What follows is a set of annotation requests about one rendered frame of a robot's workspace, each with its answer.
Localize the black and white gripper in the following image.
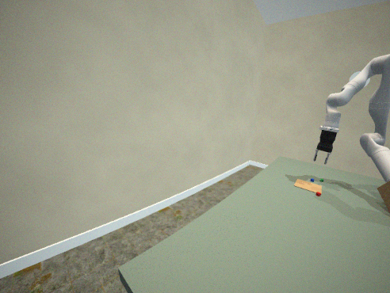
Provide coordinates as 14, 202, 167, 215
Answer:
313, 121, 339, 165

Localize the orange square mat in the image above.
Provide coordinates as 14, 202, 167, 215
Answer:
294, 179, 322, 193

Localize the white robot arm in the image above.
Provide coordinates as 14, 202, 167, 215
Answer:
325, 54, 390, 183

